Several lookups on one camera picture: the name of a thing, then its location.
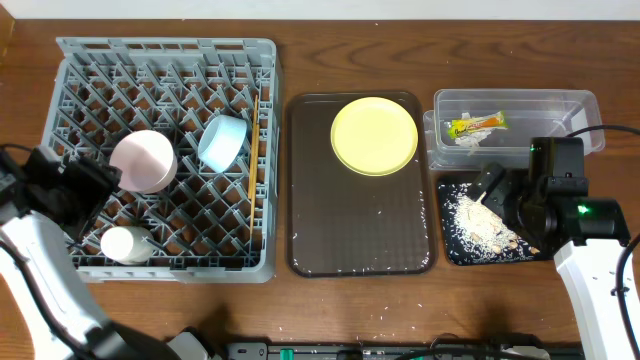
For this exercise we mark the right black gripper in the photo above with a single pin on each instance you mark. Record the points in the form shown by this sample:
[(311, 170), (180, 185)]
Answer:
[(498, 188)]

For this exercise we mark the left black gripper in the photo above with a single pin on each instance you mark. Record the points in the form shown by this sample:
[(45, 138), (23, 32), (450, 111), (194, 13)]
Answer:
[(93, 185)]

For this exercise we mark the white cup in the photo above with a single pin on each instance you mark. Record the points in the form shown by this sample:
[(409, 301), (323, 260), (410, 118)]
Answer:
[(127, 245)]

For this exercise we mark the pink white bowl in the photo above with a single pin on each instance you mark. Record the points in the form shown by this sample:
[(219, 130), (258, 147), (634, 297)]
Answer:
[(146, 160)]

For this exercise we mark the green orange snack wrapper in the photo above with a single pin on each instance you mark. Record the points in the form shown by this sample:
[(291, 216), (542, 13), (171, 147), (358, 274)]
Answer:
[(493, 121)]

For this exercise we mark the light blue bowl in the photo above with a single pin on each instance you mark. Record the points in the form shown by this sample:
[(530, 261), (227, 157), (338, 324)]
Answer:
[(221, 142)]

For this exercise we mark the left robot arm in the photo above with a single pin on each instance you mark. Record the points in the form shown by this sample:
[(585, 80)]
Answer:
[(63, 319)]

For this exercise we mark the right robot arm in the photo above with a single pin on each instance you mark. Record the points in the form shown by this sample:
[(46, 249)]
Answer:
[(549, 206)]

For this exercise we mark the black waste tray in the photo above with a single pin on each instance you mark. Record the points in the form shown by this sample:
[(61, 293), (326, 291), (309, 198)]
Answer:
[(462, 248)]

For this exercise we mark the spilled rice food waste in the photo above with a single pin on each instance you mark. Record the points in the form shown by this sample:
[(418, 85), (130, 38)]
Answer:
[(480, 220)]

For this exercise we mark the clear plastic waste bin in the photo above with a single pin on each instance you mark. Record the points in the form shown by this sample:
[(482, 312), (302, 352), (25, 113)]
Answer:
[(528, 113)]

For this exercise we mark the grey plastic dish rack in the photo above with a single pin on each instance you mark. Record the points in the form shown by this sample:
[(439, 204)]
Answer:
[(107, 88)]

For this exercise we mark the yellow round plate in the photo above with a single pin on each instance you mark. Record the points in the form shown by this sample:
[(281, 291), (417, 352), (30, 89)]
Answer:
[(374, 136)]

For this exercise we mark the dark brown serving tray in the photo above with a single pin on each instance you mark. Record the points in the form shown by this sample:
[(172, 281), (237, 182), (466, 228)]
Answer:
[(344, 224)]

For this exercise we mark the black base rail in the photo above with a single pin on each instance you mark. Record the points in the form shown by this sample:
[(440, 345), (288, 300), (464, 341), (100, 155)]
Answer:
[(444, 346)]

